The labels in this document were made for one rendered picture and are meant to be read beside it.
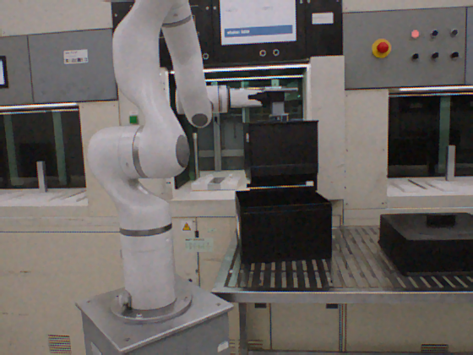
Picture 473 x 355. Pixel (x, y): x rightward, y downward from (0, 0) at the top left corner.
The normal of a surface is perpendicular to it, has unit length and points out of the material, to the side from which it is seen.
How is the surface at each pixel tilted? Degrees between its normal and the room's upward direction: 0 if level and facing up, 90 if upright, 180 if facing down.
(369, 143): 90
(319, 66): 90
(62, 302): 90
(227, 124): 90
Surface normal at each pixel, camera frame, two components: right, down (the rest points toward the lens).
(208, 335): 0.63, 0.08
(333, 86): -0.11, 0.15
